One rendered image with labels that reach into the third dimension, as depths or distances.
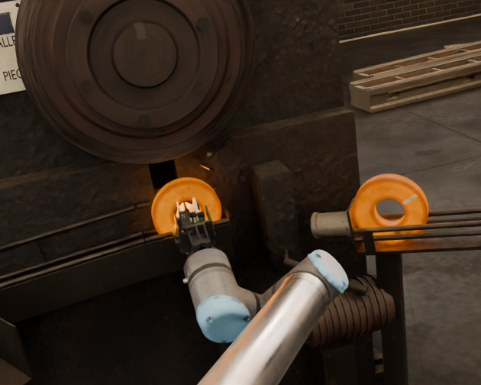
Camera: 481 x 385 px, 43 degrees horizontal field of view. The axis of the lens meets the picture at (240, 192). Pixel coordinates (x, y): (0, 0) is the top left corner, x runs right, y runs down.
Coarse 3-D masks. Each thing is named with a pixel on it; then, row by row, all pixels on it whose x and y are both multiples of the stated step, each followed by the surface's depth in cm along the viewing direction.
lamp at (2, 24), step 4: (0, 16) 123; (4, 16) 123; (0, 20) 123; (4, 20) 123; (8, 20) 124; (0, 24) 123; (4, 24) 124; (8, 24) 124; (0, 28) 124; (4, 28) 124; (8, 28) 124; (0, 32) 124; (4, 32) 124
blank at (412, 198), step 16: (384, 176) 127; (400, 176) 127; (368, 192) 129; (384, 192) 127; (400, 192) 126; (416, 192) 125; (368, 208) 130; (416, 208) 126; (368, 224) 132; (384, 224) 131; (400, 224) 129; (416, 224) 128; (400, 240) 130
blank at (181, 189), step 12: (180, 180) 134; (192, 180) 134; (168, 192) 133; (180, 192) 134; (192, 192) 134; (204, 192) 135; (156, 204) 133; (168, 204) 134; (204, 204) 136; (216, 204) 137; (156, 216) 134; (168, 216) 135; (216, 216) 138; (156, 228) 135; (168, 228) 136
